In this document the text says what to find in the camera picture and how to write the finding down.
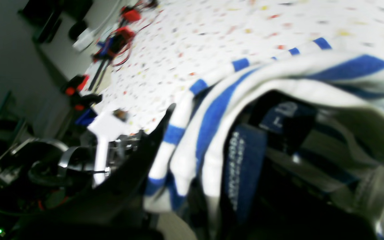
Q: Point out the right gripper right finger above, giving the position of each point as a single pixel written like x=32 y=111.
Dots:
x=259 y=203

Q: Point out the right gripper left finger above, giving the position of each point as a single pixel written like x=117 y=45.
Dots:
x=113 y=210

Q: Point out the blue white striped t-shirt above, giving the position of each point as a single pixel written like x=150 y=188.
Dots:
x=316 y=115

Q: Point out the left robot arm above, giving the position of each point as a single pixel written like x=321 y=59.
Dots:
x=36 y=166

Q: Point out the small red clip right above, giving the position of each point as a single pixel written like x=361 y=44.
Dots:
x=72 y=90

